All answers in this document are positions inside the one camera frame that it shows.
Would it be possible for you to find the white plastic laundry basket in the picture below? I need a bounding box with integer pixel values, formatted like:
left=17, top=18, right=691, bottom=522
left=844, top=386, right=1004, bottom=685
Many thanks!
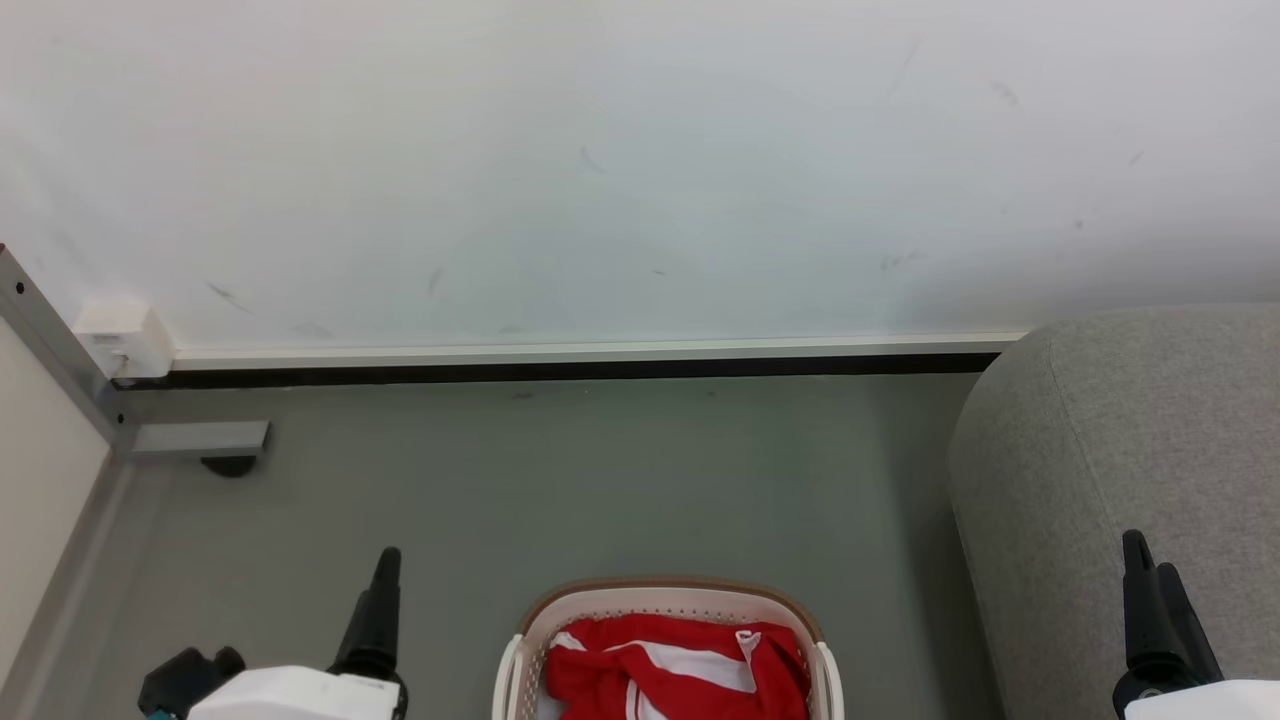
left=493, top=576, right=844, bottom=720

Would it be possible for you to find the white wall socket box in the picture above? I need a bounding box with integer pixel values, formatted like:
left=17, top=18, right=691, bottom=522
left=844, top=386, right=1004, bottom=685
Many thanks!
left=72, top=302, right=177, bottom=380

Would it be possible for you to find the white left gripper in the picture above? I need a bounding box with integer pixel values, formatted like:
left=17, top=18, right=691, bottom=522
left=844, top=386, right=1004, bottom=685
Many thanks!
left=188, top=547, right=408, bottom=720

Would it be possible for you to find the grey fabric sofa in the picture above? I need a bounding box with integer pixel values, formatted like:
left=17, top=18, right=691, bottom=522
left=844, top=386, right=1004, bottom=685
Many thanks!
left=947, top=304, right=1280, bottom=720

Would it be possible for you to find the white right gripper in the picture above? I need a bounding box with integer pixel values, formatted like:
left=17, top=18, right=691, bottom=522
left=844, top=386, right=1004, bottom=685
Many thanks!
left=1112, top=529, right=1280, bottom=720

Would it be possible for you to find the red and white garment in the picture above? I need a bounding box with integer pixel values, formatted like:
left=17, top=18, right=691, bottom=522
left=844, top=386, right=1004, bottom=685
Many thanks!
left=543, top=614, right=812, bottom=720

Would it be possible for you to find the white wall cable duct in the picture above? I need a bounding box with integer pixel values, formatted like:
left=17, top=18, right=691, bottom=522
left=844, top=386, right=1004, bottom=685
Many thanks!
left=170, top=333, right=1032, bottom=372

